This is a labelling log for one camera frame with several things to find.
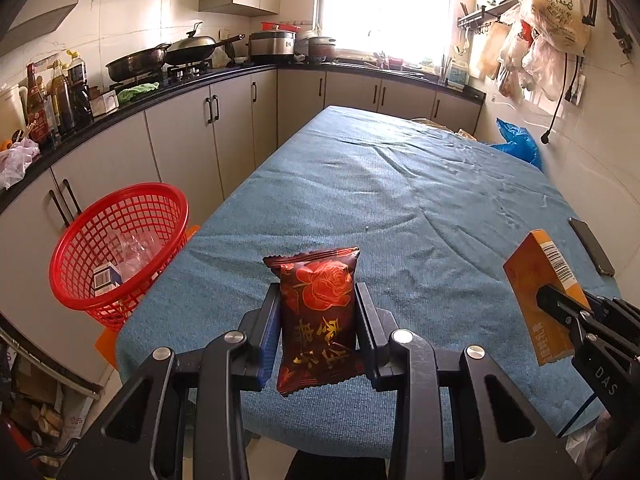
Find pink white plastic bag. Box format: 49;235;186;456
0;139;40;190

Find hanging plastic bags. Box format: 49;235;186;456
497;0;590;103

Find red snack packet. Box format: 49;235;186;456
264;247;364;396

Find black smartphone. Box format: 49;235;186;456
568;218;615;278

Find black wok with handle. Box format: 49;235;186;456
165;21;245;66

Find red plastic basket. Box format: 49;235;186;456
49;182;189;332

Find black frying pan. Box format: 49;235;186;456
106;44;170;82

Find blue white carton box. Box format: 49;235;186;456
92;262;122;296

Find green cloth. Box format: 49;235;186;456
117;82;160;105

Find black vinegar bottle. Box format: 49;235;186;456
66;50;93;127

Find silver rice cooker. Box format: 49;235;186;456
248;29;297;63

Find white electric kettle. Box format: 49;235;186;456
0;84;27;141

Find blue table cloth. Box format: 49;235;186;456
116;106;618;429

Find white small box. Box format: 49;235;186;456
90;90;119;118

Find clear plastic cup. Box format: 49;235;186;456
106;229;163;283

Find red label sauce bottle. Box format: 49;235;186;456
27;63;53;150

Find blue plastic bag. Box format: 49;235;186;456
492;118;542;170

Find dark soy sauce bottle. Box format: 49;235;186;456
51;60;75;134

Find orange barcode box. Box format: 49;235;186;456
503;229;592;366

